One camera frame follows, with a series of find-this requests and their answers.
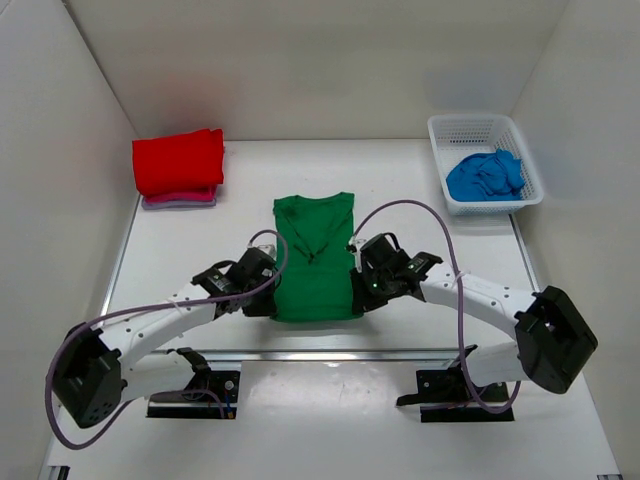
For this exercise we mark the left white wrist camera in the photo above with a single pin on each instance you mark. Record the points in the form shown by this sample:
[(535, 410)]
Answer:
[(268, 249)]

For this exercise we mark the green t-shirt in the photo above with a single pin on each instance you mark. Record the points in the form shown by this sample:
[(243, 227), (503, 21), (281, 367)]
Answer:
[(316, 284)]

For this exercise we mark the aluminium table rail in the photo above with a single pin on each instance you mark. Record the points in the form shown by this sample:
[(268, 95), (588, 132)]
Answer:
[(165, 251)]

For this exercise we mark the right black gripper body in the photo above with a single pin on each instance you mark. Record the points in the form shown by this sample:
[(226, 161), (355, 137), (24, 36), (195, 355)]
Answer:
[(373, 286)]

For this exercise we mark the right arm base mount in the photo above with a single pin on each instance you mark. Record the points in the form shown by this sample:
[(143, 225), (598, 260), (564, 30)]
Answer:
[(443, 397)]

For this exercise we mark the blue crumpled t-shirt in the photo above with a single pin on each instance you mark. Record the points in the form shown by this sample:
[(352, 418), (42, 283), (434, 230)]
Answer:
[(487, 177)]

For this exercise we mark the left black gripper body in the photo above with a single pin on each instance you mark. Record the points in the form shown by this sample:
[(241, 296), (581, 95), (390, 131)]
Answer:
[(261, 302)]

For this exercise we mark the lavender folded t-shirt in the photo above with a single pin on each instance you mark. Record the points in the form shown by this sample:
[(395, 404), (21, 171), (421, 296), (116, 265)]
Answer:
[(177, 205)]

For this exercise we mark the red folded t-shirt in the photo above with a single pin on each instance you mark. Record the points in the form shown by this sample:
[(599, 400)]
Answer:
[(177, 163)]

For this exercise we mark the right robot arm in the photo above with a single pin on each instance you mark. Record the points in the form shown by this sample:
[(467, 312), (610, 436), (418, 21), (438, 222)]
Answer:
[(549, 340)]

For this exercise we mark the white plastic basket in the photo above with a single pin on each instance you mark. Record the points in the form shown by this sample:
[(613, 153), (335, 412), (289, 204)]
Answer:
[(456, 136)]

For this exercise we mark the pink folded t-shirt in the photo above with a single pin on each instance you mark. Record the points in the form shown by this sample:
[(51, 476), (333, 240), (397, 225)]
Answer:
[(204, 195)]

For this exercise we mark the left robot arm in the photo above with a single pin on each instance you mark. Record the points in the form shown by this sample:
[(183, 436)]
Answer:
[(99, 367)]

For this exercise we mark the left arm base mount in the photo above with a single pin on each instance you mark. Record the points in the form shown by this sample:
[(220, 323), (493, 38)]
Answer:
[(209, 394)]

